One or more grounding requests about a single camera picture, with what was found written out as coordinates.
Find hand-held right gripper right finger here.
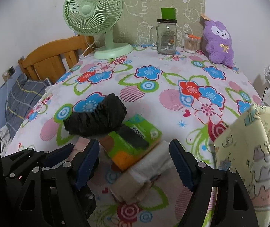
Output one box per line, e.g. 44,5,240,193
169,139,258,227

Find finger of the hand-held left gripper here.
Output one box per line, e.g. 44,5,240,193
1,143,75,178

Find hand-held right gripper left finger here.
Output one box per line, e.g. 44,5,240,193
14,139,100,227

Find clear plastic bag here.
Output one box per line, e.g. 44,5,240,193
75,138,90,158

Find white cloth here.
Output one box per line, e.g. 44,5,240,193
111,142,173,205

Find green tissue packet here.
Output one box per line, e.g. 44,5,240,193
103,113,163,172

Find black cloth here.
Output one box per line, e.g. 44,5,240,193
63,93,150,150

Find yellow printed storage box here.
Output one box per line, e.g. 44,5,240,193
213,104,270,227

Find white bedding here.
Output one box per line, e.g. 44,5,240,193
0,125,13,156

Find grey plaid pillow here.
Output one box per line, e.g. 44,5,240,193
6,72,52,139

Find floral tablecloth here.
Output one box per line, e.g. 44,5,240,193
0,43,268,227

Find wooden headboard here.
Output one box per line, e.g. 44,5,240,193
18,35,95,84

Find cotton swab jar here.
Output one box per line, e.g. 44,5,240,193
184,33,201,53

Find purple plush toy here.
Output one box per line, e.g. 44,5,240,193
200,14,235,68

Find glass jar mug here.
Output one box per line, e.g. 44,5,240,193
149,18,178,55

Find green desk fan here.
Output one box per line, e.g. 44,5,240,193
63,0,133,59

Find green plastic cap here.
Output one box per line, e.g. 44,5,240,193
161,8,176,20

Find green printed board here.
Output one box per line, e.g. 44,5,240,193
115,0,206,46

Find white fan cable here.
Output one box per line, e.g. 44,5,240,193
79,34,98,58

